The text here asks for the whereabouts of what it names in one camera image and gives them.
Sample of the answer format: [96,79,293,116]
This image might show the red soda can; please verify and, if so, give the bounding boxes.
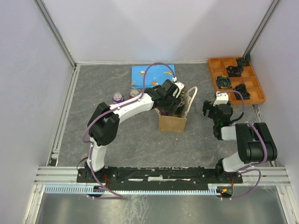
[129,88,140,98]

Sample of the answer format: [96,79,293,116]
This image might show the green glass bottle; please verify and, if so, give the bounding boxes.
[174,91,186,117]

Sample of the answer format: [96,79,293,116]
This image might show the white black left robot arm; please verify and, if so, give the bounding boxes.
[83,79,185,182]

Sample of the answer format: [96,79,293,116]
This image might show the blue-yellow rolled sock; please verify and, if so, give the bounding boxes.
[216,76,232,89]

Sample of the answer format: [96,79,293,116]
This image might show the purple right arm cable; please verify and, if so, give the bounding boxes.
[218,90,269,201]

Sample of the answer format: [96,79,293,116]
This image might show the black rolled sock front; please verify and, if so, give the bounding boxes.
[234,84,250,100]

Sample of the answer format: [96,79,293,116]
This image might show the dark rolled sock back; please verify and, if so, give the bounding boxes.
[236,57,250,67]

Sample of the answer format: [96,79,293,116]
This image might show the purple soda can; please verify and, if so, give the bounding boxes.
[112,92,124,104]

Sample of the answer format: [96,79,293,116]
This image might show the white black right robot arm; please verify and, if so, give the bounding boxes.
[202,100,278,182]

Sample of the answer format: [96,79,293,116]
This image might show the burlap canvas tote bag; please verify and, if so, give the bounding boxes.
[155,86,198,133]

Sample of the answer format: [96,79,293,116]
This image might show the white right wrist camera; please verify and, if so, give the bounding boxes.
[213,91,229,106]

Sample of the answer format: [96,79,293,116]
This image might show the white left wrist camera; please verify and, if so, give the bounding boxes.
[172,77,185,98]

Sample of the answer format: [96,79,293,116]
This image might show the black rolled sock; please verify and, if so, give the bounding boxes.
[234,84,250,100]
[226,65,244,77]

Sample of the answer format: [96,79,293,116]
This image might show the aluminium frame rail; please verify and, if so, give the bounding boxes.
[34,167,290,186]

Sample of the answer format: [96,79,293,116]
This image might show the light blue cable duct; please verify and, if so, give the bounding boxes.
[43,183,221,194]

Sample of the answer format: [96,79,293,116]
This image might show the black rolled sock middle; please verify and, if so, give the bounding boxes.
[226,65,244,77]

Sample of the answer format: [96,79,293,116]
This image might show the dark sock in corner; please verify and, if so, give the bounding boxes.
[244,53,250,61]

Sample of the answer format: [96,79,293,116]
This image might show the orange wooden compartment tray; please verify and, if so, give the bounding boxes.
[207,57,266,105]

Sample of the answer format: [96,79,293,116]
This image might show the blue space-print cloth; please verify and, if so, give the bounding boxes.
[131,65,173,89]

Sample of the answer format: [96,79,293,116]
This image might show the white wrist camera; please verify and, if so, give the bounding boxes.
[213,91,229,106]
[172,77,185,98]

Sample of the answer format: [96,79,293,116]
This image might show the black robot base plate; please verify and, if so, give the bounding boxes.
[76,166,244,190]

